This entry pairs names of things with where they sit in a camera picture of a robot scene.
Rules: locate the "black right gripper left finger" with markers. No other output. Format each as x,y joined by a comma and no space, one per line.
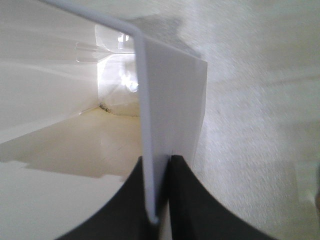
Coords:
124,217

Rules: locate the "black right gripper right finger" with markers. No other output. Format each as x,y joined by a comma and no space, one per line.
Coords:
196,215

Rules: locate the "white plastic trash bin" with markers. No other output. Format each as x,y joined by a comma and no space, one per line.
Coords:
82,96

